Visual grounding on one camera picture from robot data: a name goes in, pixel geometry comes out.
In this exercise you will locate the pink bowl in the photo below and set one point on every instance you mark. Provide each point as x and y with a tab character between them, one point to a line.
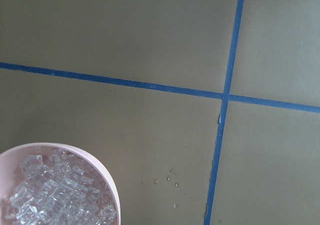
10	176

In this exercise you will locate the pile of ice cubes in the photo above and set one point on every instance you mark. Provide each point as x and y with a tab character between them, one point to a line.
60	188

